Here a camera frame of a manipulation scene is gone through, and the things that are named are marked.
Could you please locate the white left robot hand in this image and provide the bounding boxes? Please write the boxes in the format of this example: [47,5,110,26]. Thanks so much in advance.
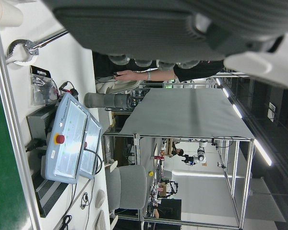
[42,0,288,92]

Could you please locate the white paper cup stack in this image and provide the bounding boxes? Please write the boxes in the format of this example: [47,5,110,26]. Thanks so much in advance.
[0,0,24,27]

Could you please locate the black and silver control box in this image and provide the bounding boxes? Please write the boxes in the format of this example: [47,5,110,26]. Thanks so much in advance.
[25,104,70,218]

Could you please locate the person in black shirt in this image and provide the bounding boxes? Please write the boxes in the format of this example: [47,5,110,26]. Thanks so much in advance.
[95,51,227,83]

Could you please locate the red and black clip leads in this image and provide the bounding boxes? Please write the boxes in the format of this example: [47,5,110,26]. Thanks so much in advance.
[58,80,80,102]

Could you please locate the distant person with mask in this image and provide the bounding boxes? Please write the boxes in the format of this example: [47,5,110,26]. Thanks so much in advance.
[171,146,185,158]

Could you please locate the clear bag with black label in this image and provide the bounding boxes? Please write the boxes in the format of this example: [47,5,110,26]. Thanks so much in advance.
[30,65,59,106]

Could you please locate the distant white robot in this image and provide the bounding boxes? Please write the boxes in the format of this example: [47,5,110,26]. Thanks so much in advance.
[184,140,209,166]

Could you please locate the grey teach pendant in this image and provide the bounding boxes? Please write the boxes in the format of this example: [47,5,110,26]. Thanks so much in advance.
[44,92,91,184]
[78,115,103,179]

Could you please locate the white tape roll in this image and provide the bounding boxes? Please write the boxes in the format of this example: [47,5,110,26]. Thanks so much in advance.
[6,39,39,70]

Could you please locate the grey office chair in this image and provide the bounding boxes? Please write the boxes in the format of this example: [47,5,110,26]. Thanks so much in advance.
[105,164,151,217]

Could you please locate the grey computer mouse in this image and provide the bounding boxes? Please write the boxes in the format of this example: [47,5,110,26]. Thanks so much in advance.
[95,188,106,209]

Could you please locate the black monitor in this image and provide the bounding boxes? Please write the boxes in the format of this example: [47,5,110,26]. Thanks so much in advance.
[157,198,183,221]

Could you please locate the green conveyor belt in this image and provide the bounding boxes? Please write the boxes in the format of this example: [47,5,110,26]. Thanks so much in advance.
[0,0,41,230]

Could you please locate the grey keyboard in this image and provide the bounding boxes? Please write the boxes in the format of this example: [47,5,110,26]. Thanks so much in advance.
[94,209,107,230]

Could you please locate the black pendant cable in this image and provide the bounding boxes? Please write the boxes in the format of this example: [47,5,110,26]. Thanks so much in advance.
[84,146,103,178]

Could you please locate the aluminium cage frame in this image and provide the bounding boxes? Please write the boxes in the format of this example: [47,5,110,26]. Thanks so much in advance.
[133,134,255,229]

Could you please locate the black earphone cable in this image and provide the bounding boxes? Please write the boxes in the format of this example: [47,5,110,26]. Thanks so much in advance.
[80,192,91,209]

